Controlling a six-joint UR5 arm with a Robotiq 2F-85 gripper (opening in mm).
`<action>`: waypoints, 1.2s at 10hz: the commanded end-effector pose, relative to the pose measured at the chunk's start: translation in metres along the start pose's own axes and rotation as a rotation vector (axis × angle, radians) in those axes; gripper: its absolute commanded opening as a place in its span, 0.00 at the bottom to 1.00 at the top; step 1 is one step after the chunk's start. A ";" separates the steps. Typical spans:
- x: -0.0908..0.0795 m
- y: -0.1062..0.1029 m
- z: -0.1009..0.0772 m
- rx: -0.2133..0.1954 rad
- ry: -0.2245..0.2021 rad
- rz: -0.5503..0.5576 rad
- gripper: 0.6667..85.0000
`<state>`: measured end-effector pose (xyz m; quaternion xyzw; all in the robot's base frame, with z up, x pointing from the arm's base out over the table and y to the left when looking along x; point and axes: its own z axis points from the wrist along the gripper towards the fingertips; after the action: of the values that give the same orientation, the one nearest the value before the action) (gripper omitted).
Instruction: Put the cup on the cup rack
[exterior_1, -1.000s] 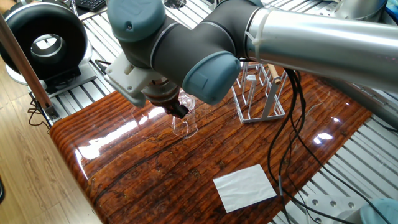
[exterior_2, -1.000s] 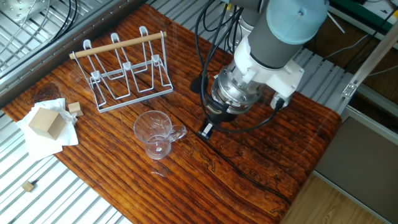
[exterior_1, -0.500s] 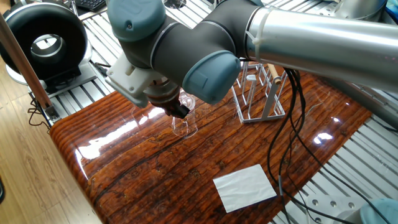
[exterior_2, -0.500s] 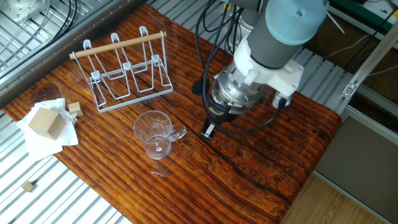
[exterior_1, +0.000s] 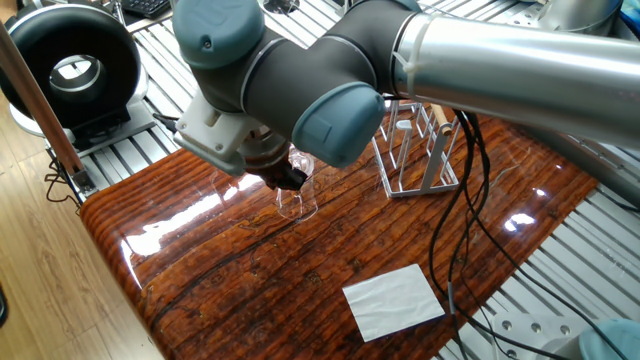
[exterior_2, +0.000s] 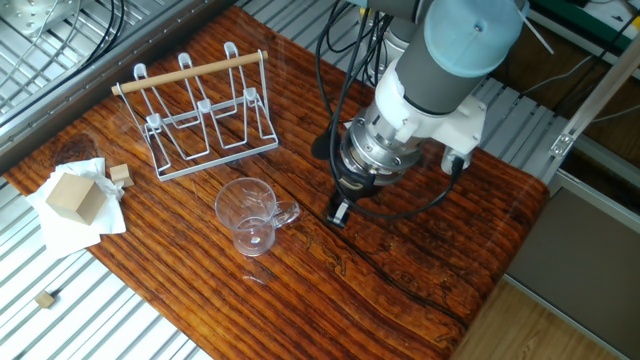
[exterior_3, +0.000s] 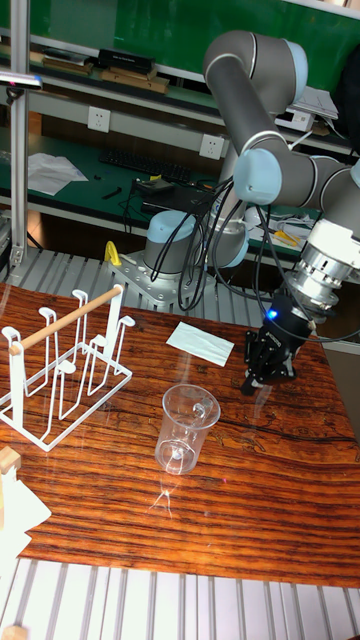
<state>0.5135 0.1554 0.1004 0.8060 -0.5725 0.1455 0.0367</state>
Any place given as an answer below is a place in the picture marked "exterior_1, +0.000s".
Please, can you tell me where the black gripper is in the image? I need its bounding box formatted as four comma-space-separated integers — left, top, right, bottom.
257, 152, 310, 193

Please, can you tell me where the clear glass cup with handle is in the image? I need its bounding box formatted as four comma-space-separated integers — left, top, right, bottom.
274, 150, 322, 222

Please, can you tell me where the flat white paper sheet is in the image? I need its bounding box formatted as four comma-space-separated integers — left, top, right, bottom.
342, 263, 447, 344

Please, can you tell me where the black keyboard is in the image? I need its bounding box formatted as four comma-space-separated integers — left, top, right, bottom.
118, 0, 176, 19

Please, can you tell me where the black round fan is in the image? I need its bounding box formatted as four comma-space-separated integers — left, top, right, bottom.
0, 3, 144, 132

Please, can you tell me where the white wire cup rack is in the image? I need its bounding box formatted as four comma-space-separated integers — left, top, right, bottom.
372, 100, 464, 200

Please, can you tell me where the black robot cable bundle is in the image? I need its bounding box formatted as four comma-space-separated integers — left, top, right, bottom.
431, 112, 563, 360

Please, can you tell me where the brown wooden post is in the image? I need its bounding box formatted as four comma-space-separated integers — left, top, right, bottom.
0, 20, 89, 179

